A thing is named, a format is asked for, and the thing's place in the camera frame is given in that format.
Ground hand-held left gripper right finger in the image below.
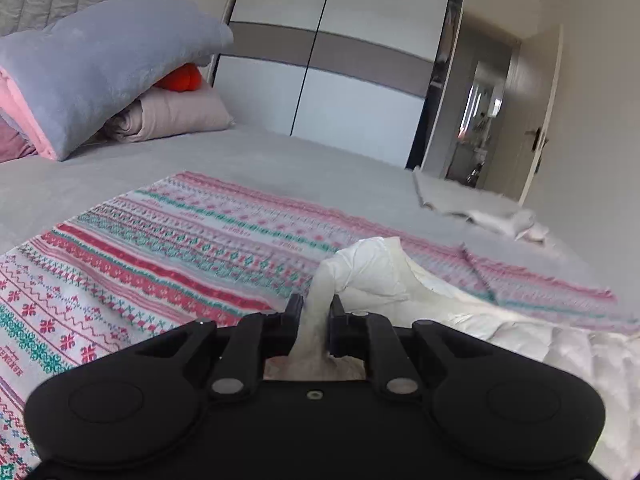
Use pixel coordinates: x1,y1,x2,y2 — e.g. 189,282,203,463
327,296,495,397

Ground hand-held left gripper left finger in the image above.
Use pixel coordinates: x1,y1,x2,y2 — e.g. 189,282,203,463
137,294,304,401

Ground white garment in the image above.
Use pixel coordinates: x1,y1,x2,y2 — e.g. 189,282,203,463
262,237,640,478

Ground grey bed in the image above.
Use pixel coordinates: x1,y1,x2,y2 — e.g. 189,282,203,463
0,122,640,311

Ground red green patterned blanket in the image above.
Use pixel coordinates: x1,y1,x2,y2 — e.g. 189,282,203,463
0,170,640,480

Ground beige folded cloth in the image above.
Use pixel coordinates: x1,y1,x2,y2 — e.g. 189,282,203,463
412,166,522,222

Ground small white cloth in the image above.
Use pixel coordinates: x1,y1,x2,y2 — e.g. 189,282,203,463
465,207,551,247

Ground beige pillow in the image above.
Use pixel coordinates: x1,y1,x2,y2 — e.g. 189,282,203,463
102,82,236,143

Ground orange plush toy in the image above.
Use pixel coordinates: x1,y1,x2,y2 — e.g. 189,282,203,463
155,64,203,94

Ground white grey wardrobe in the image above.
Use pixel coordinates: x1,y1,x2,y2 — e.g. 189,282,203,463
207,0,471,171

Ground white door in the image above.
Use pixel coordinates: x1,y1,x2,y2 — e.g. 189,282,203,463
517,25,565,207

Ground grey pink folded blanket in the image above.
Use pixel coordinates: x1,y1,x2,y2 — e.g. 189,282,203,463
0,0,235,162

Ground mauve pillow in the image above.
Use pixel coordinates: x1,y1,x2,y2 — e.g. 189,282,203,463
0,122,39,164

